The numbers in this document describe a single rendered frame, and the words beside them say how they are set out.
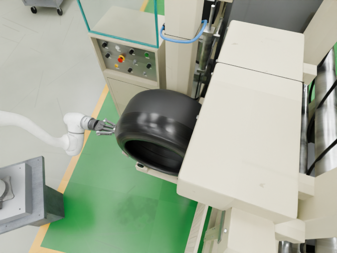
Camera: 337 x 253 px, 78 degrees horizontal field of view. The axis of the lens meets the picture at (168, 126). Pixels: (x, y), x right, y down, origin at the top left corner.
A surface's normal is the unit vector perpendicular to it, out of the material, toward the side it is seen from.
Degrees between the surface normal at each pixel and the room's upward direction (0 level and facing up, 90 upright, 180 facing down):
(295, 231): 0
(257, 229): 18
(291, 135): 0
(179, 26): 90
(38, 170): 0
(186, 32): 90
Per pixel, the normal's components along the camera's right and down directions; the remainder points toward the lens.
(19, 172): 0.05, -0.51
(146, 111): -0.28, -0.57
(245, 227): 0.10, -0.73
